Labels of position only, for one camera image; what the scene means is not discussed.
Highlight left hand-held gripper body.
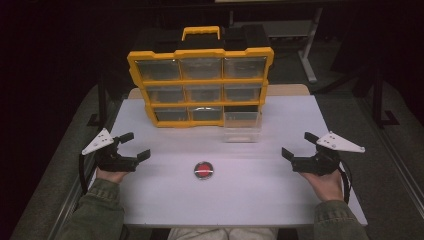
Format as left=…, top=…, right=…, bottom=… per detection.
left=81, top=127, right=140, bottom=173

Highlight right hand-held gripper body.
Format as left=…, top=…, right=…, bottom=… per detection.
left=290, top=130, right=366, bottom=177

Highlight clear plastic drawer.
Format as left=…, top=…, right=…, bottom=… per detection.
left=222, top=111, right=263, bottom=144

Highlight red round tin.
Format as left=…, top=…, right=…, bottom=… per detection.
left=193, top=161, right=215, bottom=181

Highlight yellow black drawer organizer case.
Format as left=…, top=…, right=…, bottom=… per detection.
left=126, top=25, right=275, bottom=129

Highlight person's left hand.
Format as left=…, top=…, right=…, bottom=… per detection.
left=95, top=166, right=130, bottom=185

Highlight person's right hand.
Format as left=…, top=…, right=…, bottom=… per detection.
left=299, top=167, right=345, bottom=203

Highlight black metal stand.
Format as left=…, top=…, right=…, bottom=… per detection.
left=86, top=74, right=110, bottom=128
left=370, top=65, right=401, bottom=130

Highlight white metal stand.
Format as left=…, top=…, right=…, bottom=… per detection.
left=232, top=7, right=325, bottom=85

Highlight person's legs light trousers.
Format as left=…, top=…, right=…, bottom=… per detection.
left=166, top=227, right=280, bottom=240

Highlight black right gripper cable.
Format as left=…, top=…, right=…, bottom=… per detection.
left=337, top=159, right=353, bottom=205

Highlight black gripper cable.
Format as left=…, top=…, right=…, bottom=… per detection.
left=337, top=159, right=353, bottom=205
left=77, top=153, right=90, bottom=196

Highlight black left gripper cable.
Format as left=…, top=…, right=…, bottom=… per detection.
left=77, top=153, right=90, bottom=196

